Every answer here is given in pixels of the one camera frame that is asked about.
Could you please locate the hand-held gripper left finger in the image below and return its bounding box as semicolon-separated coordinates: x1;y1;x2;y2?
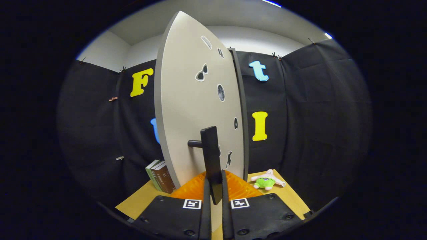
132;171;212;240

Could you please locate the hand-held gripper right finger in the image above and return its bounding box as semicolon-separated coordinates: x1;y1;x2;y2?
221;170;302;240

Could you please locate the black door handle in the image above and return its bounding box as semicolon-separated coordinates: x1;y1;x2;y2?
187;126;223;205

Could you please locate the pink green plush toy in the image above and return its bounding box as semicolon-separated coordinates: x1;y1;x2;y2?
250;169;286;191

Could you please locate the dark brown book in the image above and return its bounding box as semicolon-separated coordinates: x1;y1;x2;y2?
151;162;165;193

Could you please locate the green book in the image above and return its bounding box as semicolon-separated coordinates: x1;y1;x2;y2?
145;160;161;191

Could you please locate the black backdrop cloth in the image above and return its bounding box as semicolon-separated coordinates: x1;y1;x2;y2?
57;38;372;214

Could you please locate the row of black cloth clips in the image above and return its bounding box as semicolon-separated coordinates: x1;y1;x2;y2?
79;37;316;74

